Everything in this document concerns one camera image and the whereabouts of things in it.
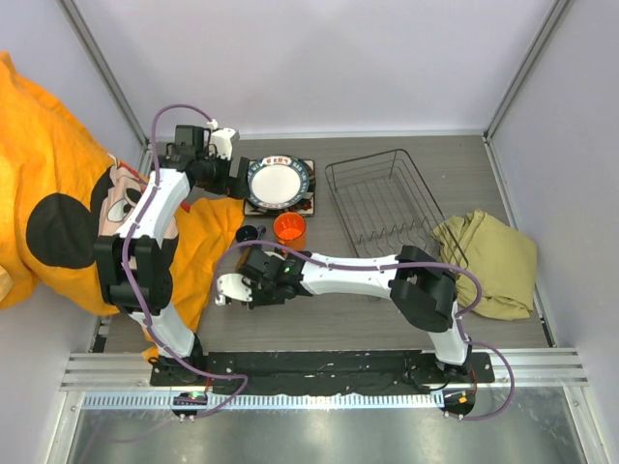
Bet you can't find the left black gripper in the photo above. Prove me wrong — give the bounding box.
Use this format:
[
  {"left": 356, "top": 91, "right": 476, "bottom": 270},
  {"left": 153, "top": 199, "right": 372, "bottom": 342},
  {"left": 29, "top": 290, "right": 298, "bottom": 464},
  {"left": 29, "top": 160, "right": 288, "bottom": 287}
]
[{"left": 196, "top": 149, "right": 250, "bottom": 200}]

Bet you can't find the green rimmed white plate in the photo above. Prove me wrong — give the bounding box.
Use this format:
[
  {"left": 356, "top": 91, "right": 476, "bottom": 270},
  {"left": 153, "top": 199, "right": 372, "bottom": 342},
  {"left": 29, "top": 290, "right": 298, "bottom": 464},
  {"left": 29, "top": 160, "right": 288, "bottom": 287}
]
[{"left": 246, "top": 154, "right": 310, "bottom": 212}]

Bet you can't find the small blue cup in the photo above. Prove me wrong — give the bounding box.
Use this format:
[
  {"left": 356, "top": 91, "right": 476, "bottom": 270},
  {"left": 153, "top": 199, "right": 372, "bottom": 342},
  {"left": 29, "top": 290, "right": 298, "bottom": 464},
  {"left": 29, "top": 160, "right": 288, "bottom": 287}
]
[{"left": 235, "top": 224, "right": 266, "bottom": 243}]

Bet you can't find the orange mug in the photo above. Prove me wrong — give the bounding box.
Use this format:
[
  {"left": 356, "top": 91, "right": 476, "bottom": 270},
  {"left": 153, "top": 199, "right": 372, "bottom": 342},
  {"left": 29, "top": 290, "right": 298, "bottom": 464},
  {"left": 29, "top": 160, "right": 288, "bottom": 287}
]
[{"left": 273, "top": 212, "right": 307, "bottom": 251}]

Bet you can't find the brown rimmed round plate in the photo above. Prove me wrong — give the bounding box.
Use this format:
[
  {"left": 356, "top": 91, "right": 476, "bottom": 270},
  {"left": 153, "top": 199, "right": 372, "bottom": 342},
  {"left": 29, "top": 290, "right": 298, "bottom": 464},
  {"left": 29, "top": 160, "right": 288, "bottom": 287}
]
[{"left": 245, "top": 157, "right": 318, "bottom": 214}]

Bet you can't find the square floral plate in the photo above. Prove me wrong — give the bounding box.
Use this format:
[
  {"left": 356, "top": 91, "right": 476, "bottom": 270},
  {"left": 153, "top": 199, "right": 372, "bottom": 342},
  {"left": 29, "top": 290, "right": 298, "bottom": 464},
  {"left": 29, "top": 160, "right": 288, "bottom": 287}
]
[{"left": 242, "top": 159, "right": 316, "bottom": 218}]

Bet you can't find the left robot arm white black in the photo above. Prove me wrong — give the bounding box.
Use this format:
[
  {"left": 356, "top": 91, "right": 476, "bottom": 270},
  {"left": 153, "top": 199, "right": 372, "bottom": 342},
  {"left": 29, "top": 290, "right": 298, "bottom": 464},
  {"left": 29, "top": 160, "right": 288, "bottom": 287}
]
[{"left": 95, "top": 142, "right": 250, "bottom": 386}]

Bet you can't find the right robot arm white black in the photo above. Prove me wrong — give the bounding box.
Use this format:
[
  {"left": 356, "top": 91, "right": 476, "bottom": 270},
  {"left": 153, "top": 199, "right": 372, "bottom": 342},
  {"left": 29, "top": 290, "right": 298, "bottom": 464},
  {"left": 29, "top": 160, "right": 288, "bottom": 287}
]
[{"left": 228, "top": 246, "right": 472, "bottom": 382}]

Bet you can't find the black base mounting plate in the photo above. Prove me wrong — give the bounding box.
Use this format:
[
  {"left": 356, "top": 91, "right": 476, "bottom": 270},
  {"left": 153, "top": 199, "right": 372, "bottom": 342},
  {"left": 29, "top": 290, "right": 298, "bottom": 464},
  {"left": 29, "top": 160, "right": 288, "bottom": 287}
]
[{"left": 148, "top": 350, "right": 495, "bottom": 396}]

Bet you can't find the orange cartoon mouse cloth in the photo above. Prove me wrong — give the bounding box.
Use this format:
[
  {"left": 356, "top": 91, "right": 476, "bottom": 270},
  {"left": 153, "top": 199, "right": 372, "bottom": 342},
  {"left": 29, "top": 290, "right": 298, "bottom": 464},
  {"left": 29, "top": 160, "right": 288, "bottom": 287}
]
[{"left": 1, "top": 53, "right": 245, "bottom": 334}]

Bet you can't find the olive green cloth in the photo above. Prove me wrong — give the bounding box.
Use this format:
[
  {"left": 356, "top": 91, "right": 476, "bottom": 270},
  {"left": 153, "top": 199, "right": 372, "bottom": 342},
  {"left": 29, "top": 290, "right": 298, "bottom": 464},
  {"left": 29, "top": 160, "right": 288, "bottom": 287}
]
[{"left": 432, "top": 210, "right": 537, "bottom": 321}]

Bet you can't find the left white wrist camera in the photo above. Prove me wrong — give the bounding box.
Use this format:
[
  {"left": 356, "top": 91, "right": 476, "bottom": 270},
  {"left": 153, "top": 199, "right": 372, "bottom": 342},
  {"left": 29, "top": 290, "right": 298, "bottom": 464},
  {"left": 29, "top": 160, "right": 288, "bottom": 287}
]
[{"left": 206, "top": 120, "right": 240, "bottom": 160}]

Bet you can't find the left aluminium frame post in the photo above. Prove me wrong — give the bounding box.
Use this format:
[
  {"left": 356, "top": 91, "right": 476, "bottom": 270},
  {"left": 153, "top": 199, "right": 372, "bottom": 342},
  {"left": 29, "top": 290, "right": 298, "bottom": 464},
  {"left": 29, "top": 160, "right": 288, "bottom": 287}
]
[{"left": 57, "top": 0, "right": 149, "bottom": 151}]

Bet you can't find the aluminium frame post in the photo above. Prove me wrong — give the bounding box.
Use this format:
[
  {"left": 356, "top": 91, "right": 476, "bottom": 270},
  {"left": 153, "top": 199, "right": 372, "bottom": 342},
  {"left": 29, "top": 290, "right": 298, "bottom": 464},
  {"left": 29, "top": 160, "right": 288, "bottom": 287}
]
[
  {"left": 483, "top": 0, "right": 576, "bottom": 144},
  {"left": 57, "top": 0, "right": 149, "bottom": 151}
]

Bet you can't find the black wire dish rack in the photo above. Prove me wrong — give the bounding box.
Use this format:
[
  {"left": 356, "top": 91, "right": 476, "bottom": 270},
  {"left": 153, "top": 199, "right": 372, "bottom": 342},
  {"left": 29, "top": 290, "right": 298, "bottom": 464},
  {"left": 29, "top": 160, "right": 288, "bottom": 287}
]
[{"left": 325, "top": 148, "right": 468, "bottom": 269}]

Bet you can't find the slotted white cable duct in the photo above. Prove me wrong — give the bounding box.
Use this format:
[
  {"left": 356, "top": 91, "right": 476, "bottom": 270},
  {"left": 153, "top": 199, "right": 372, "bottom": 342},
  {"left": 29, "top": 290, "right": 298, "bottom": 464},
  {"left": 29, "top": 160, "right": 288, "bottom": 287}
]
[{"left": 81, "top": 391, "right": 444, "bottom": 413}]

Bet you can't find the right aluminium frame post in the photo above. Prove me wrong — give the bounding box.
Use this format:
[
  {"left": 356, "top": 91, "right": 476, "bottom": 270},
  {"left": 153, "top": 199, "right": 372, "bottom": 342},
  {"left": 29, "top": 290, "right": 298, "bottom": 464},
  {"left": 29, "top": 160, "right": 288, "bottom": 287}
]
[{"left": 483, "top": 0, "right": 576, "bottom": 144}]

